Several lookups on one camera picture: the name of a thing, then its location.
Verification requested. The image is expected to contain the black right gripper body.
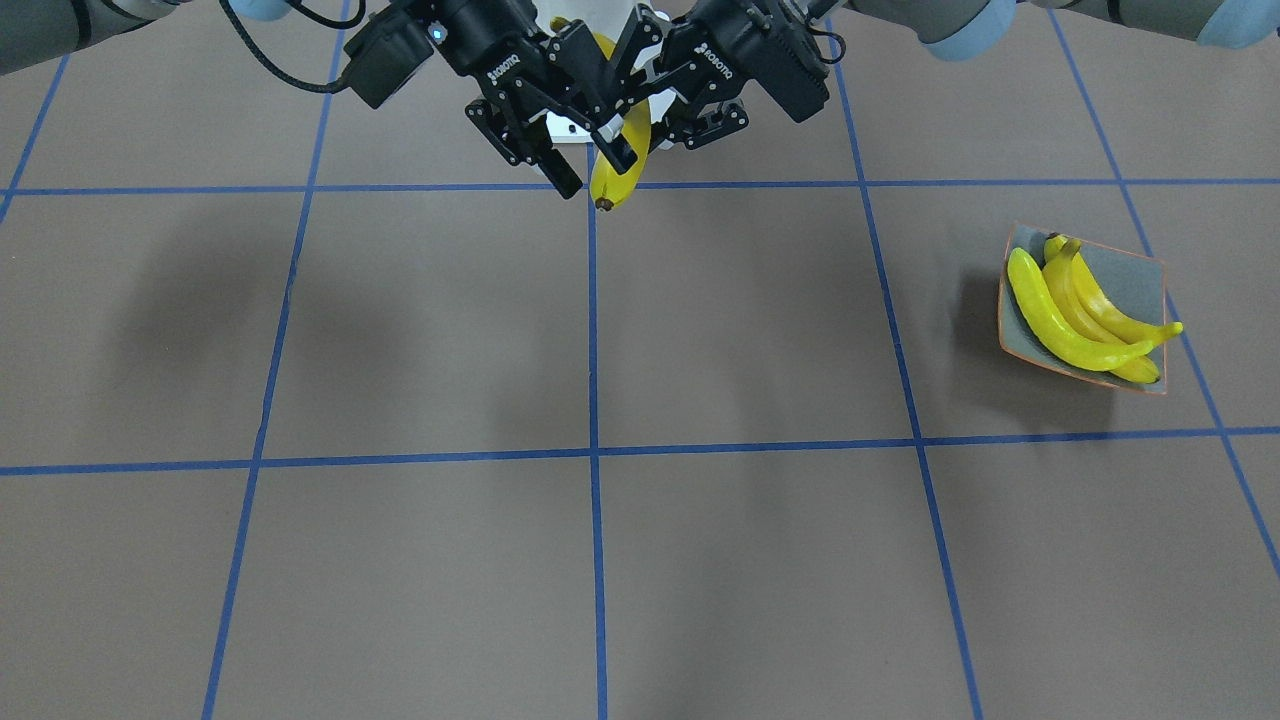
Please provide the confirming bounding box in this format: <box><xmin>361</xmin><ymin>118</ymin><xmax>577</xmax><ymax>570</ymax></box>
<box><xmin>342</xmin><ymin>1</ymin><xmax>561</xmax><ymax>111</ymax></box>

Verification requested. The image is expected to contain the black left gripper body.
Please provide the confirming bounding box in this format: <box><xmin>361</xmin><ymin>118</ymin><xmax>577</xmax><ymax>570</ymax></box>
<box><xmin>660</xmin><ymin>1</ymin><xmax>829</xmax><ymax>123</ymax></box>

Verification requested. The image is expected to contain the grey square plate orange rim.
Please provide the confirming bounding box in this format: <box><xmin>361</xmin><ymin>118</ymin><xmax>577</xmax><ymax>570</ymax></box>
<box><xmin>996</xmin><ymin>223</ymin><xmax>1183</xmax><ymax>395</ymax></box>

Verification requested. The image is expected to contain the yellow banana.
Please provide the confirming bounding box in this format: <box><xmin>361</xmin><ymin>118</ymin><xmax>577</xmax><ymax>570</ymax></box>
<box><xmin>1042</xmin><ymin>234</ymin><xmax>1167</xmax><ymax>348</ymax></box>
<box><xmin>547</xmin><ymin>8</ymin><xmax>658</xmax><ymax>211</ymax></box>
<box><xmin>1006</xmin><ymin>247</ymin><xmax>1155</xmax><ymax>372</ymax></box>
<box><xmin>1051</xmin><ymin>233</ymin><xmax>1184</xmax><ymax>348</ymax></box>

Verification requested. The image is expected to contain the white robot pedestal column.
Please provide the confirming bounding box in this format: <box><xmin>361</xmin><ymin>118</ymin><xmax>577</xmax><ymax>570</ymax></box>
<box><xmin>532</xmin><ymin>1</ymin><xmax>676</xmax><ymax>143</ymax></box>

